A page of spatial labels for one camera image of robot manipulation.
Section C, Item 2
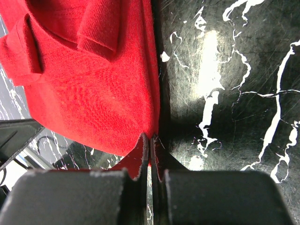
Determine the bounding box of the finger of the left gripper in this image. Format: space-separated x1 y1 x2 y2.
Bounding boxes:
0 119 44 170

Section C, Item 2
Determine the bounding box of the black marble pattern mat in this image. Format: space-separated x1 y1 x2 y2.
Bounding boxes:
0 0 300 225

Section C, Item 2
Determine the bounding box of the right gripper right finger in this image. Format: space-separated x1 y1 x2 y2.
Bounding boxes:
150 135 293 225

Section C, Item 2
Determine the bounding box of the red t-shirt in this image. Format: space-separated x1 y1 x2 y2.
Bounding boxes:
0 0 161 172

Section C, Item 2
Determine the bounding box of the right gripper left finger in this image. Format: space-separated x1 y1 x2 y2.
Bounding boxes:
0 134 149 225

